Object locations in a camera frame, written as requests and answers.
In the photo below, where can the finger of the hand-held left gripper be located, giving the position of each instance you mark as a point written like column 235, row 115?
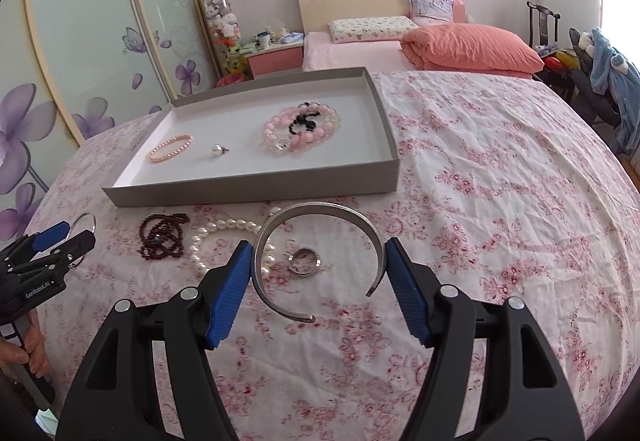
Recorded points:
column 80, row 243
column 50, row 236

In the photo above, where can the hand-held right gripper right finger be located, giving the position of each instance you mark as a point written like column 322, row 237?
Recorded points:
column 407, row 293

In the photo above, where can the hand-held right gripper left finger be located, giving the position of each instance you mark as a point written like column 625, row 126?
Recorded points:
column 232, row 293

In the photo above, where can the thin silver hoop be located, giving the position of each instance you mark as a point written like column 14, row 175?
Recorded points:
column 94, row 222

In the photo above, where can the grey cardboard tray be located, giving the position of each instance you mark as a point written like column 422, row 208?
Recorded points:
column 240, row 171

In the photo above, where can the silver cuff bangle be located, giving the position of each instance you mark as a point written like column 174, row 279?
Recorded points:
column 320, row 207

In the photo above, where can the pearl earring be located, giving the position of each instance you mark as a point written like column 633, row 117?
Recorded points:
column 217, row 150

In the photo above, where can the person's left hand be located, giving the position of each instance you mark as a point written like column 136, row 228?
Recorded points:
column 37, row 361

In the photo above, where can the pink floral bed sheet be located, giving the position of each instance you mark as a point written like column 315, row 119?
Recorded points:
column 500, row 221

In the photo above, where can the flower print sliding wardrobe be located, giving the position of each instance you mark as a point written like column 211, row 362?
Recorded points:
column 75, row 46

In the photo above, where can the pink nightstand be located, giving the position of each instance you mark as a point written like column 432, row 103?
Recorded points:
column 275, row 63

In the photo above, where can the pink sheeted bed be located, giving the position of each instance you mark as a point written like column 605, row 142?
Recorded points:
column 350, row 56

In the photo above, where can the white cup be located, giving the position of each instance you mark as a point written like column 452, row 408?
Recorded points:
column 263, row 41

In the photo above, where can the clear plush toy tube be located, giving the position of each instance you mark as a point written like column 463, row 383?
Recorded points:
column 222, row 26

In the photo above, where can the white patterned pillow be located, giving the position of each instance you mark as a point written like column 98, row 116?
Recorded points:
column 370, row 28

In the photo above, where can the grey chair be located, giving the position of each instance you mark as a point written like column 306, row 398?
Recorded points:
column 582, row 81

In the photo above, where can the colourful toys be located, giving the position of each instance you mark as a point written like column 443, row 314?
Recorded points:
column 555, row 57

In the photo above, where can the purple print pillow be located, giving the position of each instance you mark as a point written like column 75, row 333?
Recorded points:
column 430, row 8

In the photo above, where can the dark wooden chair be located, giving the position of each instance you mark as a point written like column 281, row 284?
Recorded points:
column 542, row 21

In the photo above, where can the blue fleece garment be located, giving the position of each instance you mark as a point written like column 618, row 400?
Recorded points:
column 615, row 71

